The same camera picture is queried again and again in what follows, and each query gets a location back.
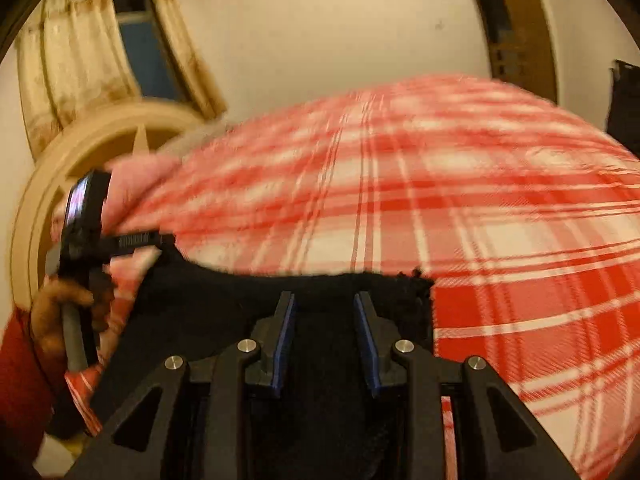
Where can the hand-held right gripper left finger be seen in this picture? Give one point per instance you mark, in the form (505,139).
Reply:
(285,340)

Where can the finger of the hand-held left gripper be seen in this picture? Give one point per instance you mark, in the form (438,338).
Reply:
(135,241)

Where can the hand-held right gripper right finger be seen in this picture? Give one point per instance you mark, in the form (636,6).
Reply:
(367,340)

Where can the black pants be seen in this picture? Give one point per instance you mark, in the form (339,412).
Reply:
(325,310)

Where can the person's left hand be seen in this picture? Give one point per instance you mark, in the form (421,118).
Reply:
(47,315)

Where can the pink pillow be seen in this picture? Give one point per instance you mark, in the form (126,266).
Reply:
(140,180)

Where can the cream wooden headboard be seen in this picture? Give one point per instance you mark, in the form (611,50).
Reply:
(100,130)

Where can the red plaid bed sheet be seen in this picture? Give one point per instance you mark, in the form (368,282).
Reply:
(450,185)

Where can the wide cream patterned curtain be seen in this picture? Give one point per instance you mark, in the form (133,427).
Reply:
(75,60)

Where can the window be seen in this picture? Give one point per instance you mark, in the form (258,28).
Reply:
(150,55)

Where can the narrow cream patterned curtain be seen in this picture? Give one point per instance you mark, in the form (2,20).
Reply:
(185,50)

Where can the black folded stroller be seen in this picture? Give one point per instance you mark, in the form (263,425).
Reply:
(625,105)

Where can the brown wooden door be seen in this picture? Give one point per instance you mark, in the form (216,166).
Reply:
(530,25)

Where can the dark door frame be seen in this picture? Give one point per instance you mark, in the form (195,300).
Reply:
(482,20)

